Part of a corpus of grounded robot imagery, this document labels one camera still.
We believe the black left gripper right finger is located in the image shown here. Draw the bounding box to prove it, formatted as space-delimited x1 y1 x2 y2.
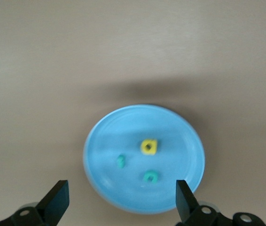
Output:
175 180 266 226

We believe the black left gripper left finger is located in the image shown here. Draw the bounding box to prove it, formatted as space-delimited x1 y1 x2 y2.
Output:
0 180 70 226

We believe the teal foam letter c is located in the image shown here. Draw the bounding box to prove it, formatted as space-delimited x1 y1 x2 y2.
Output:
142 169 159 184

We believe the yellow foam letter a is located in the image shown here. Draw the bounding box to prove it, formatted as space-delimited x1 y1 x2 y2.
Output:
140 138 158 156

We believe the teal foam letter r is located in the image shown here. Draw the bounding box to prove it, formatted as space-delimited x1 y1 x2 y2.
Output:
116 154 126 169

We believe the blue plate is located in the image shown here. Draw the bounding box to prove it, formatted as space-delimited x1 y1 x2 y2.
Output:
83 104 206 215

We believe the brown table cover sheet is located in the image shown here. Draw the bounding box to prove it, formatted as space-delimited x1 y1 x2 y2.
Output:
0 0 266 226

